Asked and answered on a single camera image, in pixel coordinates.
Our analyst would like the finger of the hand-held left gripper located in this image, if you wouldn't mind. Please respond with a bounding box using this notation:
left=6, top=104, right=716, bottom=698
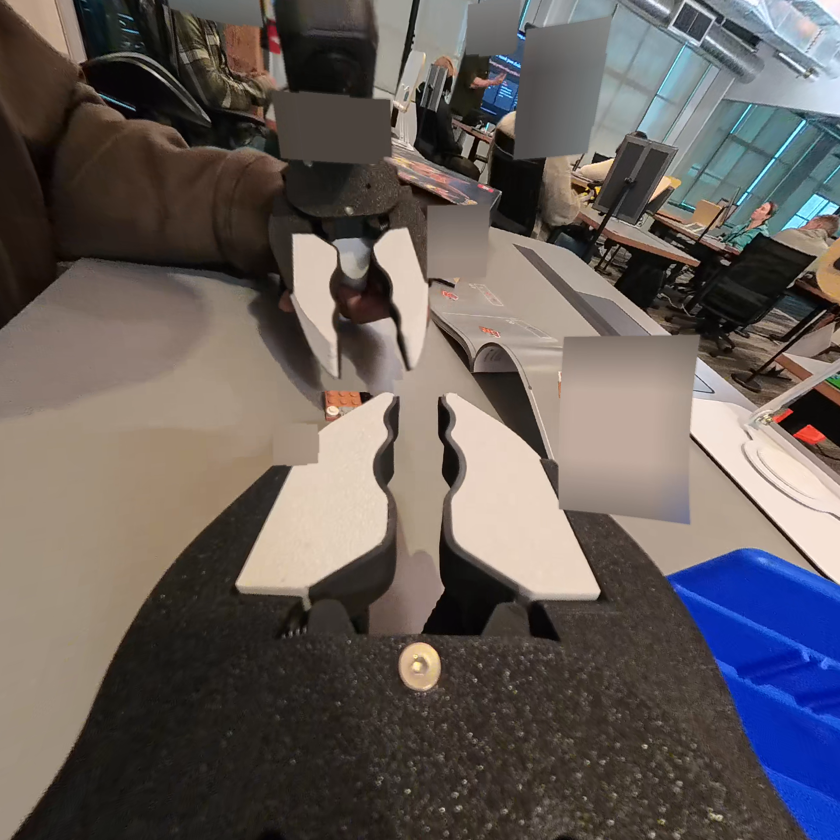
left=290, top=234, right=343, bottom=380
left=375, top=226, right=431, bottom=372

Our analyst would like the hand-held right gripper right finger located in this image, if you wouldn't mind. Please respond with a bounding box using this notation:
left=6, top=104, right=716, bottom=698
left=438, top=392, right=602, bottom=603

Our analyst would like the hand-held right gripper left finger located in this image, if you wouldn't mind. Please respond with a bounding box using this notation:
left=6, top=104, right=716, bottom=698
left=235, top=392, right=401, bottom=599

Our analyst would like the grey instruction booklet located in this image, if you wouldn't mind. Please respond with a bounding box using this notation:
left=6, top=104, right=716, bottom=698
left=427, top=279, right=567, bottom=460

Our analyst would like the blue storage bin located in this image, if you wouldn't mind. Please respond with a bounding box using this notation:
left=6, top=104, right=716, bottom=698
left=666, top=548, right=840, bottom=840

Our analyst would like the grey desk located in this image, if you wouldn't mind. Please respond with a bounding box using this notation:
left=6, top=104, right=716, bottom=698
left=0, top=226, right=840, bottom=840

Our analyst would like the person's left hand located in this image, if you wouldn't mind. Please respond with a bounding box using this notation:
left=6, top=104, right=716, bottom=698
left=330, top=266, right=396, bottom=326

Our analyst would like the printed brick set box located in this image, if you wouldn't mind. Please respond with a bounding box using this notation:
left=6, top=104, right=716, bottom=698
left=386, top=154, right=503, bottom=207

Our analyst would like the black office chair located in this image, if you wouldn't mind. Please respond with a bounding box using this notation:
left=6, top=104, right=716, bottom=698
left=682, top=233, right=820, bottom=355
left=489, top=141, right=547, bottom=237

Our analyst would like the presentation screen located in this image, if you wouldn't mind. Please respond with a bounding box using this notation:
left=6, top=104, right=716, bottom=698
left=482, top=36, right=527, bottom=114

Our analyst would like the black curved chair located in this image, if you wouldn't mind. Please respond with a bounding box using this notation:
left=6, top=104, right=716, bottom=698
left=82, top=51, right=212, bottom=129

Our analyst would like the grey monitor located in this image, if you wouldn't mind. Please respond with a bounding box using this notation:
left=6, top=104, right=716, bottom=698
left=592, top=131, right=680, bottom=225

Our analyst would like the person's brown jacket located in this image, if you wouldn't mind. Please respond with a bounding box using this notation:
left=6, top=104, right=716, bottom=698
left=0, top=0, right=89, bottom=329

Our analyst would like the clear acrylic bracket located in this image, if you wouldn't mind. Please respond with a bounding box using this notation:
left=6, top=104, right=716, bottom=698
left=747, top=364, right=840, bottom=431

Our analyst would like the silver ventilation duct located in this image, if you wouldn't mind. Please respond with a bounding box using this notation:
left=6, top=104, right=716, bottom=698
left=623, top=0, right=824, bottom=83

